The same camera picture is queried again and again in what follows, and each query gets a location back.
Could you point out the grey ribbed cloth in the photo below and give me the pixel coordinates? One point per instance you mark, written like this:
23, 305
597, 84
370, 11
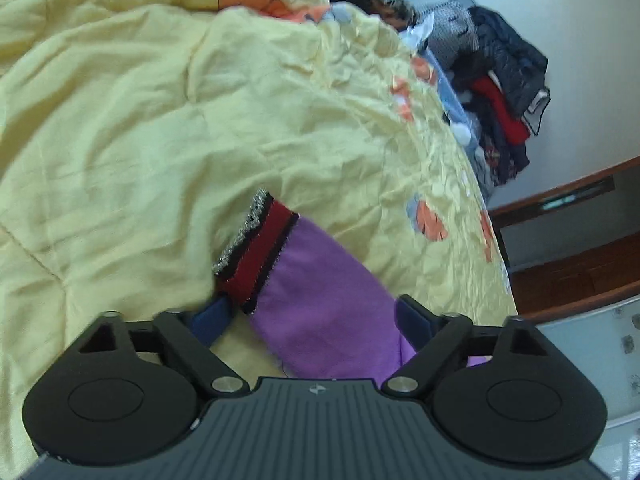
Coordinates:
447, 30

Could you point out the purple garment with red trim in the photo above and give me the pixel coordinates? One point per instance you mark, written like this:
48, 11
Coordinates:
325, 300

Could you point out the brown wooden furniture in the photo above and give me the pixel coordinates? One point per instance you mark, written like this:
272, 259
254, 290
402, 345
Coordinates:
575, 275

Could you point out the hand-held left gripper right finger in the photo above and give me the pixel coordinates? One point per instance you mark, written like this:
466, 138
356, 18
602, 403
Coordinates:
411, 322

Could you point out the pile of dark clothes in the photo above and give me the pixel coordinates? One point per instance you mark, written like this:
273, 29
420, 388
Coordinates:
505, 60

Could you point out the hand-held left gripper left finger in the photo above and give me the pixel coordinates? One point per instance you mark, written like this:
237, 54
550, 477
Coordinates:
214, 317

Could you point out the frosted glass panel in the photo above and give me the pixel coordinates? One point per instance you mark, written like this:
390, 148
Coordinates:
600, 350

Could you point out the yellow printed blanket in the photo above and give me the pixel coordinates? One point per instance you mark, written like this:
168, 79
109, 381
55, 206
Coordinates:
125, 135

